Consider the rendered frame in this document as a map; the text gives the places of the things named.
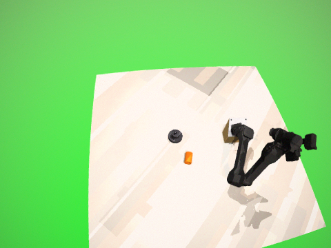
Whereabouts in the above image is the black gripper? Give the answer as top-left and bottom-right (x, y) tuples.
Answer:
(299, 134), (317, 152)

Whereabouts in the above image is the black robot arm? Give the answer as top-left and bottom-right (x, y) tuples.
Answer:
(227, 123), (303, 187)

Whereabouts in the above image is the orange knob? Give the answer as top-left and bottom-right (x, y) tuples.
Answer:
(185, 152), (192, 165)

